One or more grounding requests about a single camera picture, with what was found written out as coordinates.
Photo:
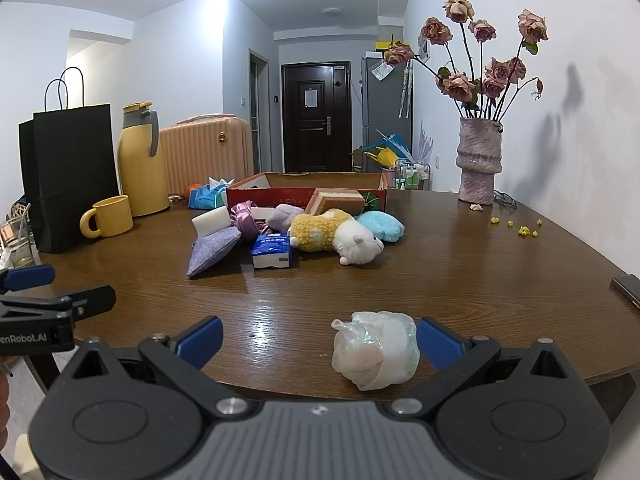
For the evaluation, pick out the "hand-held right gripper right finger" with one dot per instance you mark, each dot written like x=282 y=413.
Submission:
x=441 y=344

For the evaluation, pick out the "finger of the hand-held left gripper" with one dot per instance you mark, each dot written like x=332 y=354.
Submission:
x=30 y=276
x=95 y=298

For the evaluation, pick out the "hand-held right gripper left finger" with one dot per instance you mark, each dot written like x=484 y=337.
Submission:
x=201 y=342

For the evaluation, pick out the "white plastic bag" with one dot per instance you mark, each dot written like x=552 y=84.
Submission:
x=372 y=352

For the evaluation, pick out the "lavender knit cushion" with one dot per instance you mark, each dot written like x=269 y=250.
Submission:
x=212 y=252

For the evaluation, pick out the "white sponge block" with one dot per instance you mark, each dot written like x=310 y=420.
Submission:
x=210 y=221

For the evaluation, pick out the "light blue plush toy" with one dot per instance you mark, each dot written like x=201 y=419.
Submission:
x=385 y=225

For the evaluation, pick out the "red orange cardboard box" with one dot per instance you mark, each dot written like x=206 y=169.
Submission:
x=270 y=196

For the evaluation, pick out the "yellow white plush sheep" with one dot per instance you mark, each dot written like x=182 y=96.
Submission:
x=320 y=232

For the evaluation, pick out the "pink and tan sponge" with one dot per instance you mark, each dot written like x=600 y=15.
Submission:
x=336 y=203

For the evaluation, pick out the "blue soft tissue pack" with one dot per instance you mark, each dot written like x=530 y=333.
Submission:
x=205 y=198

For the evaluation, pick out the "mauve soft puff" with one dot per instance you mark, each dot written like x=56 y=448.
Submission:
x=284 y=216

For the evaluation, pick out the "clear glass jar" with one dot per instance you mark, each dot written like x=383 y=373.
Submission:
x=17 y=245

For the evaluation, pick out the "yellow mug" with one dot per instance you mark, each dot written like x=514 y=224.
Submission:
x=114 y=217

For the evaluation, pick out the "black paper bag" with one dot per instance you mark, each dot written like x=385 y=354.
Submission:
x=70 y=170

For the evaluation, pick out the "small blue tissue packet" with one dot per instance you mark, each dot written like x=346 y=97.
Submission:
x=271 y=251

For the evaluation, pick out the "small brown snack wrapper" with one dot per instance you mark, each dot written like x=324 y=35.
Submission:
x=176 y=198

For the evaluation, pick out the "purple satin scrunchie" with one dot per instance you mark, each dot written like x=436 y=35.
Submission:
x=245 y=221

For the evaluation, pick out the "yellow thermos jug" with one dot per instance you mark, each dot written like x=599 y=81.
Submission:
x=142 y=170

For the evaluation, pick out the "scattered yellow flower bits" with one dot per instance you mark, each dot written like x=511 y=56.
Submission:
x=523 y=231

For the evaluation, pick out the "orange fruit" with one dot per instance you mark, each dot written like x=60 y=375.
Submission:
x=190 y=190

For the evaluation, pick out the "metal storage cart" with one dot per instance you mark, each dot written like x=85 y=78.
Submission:
x=412 y=175

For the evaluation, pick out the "pink ribbed suitcase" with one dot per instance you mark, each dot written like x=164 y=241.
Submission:
x=205 y=155

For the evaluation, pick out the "pink ceramic vase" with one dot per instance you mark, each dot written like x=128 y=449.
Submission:
x=477 y=160

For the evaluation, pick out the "smartphone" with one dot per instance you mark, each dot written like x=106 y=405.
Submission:
x=629 y=287

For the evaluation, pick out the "yellow and blue bags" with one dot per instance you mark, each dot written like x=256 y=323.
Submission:
x=387 y=152

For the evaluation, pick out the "brown cardboard box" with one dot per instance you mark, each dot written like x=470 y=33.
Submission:
x=358 y=159

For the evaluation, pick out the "grey interior door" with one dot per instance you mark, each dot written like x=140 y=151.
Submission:
x=259 y=115

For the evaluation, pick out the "grey refrigerator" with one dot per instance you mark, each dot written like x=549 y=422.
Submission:
x=375 y=110

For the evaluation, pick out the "dark brown entrance door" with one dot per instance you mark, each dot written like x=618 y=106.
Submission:
x=315 y=125

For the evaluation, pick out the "hanging folded umbrella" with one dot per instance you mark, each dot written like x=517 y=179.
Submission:
x=406 y=90

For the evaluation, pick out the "bunch of dried roses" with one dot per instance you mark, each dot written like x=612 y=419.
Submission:
x=457 y=85

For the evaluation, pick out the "yellow black box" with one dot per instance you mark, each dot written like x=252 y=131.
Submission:
x=385 y=44

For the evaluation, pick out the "round ceiling lamp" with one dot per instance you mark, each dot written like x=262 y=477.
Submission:
x=333 y=11

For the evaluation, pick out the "wall picture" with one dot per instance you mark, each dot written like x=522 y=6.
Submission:
x=425 y=50

